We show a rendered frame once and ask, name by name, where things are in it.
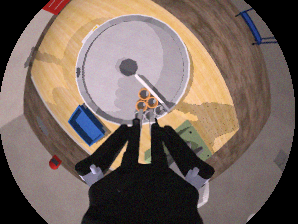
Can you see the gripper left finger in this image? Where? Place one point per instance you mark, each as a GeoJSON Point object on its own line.
{"type": "Point", "coordinates": [94, 167]}

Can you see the blue crate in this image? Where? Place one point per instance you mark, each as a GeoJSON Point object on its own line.
{"type": "Point", "coordinates": [86, 125]}

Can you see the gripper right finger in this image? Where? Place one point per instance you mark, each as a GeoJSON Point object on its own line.
{"type": "Point", "coordinates": [196, 171]}

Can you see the grey round turning table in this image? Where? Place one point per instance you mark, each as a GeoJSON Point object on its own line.
{"type": "Point", "coordinates": [120, 48]}

